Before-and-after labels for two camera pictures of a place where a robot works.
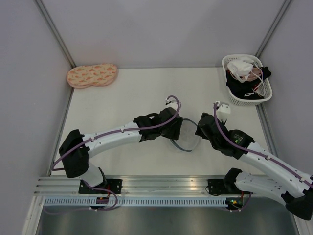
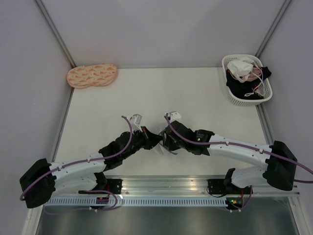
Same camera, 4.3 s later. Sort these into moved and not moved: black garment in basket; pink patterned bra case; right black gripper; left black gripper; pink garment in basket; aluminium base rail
Moved: right black gripper; left black gripper
Not moved: black garment in basket; pink garment in basket; pink patterned bra case; aluminium base rail
